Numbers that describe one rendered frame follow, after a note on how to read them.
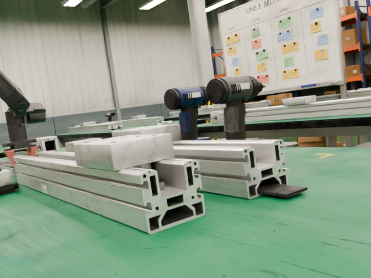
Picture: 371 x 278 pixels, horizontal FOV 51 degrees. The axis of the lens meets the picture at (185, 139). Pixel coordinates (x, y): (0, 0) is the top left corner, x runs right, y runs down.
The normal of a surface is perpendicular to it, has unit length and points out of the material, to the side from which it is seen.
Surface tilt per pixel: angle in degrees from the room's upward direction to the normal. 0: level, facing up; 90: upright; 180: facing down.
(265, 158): 90
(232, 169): 90
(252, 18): 90
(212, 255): 0
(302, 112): 90
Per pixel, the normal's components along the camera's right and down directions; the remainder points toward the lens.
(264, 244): -0.14, -0.99
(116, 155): 0.58, -0.01
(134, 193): -0.81, 0.16
